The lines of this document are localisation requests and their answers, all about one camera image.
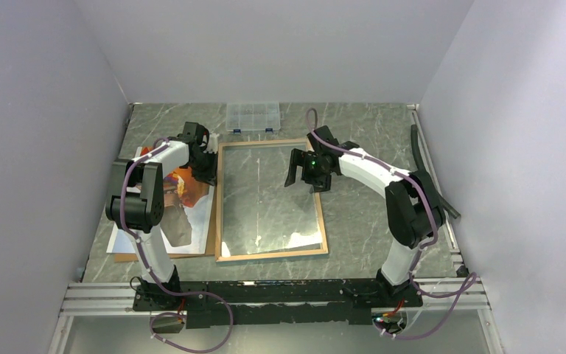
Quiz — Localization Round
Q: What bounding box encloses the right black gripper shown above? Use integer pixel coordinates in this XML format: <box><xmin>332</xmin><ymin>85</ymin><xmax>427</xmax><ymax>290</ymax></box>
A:
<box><xmin>284</xmin><ymin>148</ymin><xmax>332</xmax><ymax>193</ymax></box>

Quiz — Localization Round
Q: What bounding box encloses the hot air balloon photo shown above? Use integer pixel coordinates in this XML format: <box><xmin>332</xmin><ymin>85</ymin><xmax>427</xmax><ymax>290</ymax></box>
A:
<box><xmin>105</xmin><ymin>142</ymin><xmax>217</xmax><ymax>260</ymax></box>

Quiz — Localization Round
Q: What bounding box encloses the wooden picture frame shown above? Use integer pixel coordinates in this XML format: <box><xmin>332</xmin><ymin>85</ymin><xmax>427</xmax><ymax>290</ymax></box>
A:
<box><xmin>215</xmin><ymin>138</ymin><xmax>329</xmax><ymax>263</ymax></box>

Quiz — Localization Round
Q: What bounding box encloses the brown frame backing board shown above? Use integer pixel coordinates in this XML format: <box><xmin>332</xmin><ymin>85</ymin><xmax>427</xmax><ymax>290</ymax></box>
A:
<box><xmin>107</xmin><ymin>187</ymin><xmax>216</xmax><ymax>263</ymax></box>

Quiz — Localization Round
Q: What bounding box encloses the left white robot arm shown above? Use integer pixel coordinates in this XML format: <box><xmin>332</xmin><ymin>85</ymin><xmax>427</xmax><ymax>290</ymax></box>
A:
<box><xmin>105</xmin><ymin>122</ymin><xmax>219</xmax><ymax>310</ymax></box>

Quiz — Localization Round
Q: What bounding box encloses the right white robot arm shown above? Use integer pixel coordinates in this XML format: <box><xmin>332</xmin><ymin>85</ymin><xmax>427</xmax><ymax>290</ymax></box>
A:
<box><xmin>284</xmin><ymin>125</ymin><xmax>445</xmax><ymax>306</ymax></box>

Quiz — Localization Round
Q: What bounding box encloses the clear plastic organizer box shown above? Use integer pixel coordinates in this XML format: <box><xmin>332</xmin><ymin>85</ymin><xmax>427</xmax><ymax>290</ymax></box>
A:
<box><xmin>226</xmin><ymin>102</ymin><xmax>281</xmax><ymax>133</ymax></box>

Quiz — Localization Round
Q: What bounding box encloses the black mounting base bar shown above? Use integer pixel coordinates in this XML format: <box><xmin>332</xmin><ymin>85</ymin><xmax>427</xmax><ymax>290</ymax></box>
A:
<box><xmin>133</xmin><ymin>278</ymin><xmax>423</xmax><ymax>329</ymax></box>

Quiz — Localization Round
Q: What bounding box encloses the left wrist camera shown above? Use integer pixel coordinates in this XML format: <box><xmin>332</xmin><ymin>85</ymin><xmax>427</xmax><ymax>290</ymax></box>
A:
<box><xmin>206</xmin><ymin>133</ymin><xmax>220</xmax><ymax>153</ymax></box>

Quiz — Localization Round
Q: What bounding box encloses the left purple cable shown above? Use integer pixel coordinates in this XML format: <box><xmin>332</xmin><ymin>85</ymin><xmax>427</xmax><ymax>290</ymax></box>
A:
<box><xmin>119</xmin><ymin>136</ymin><xmax>235</xmax><ymax>354</ymax></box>

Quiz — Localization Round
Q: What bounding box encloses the aluminium rail frame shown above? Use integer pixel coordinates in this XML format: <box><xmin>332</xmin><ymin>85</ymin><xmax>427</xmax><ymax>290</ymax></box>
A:
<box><xmin>49</xmin><ymin>277</ymin><xmax>505</xmax><ymax>353</ymax></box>

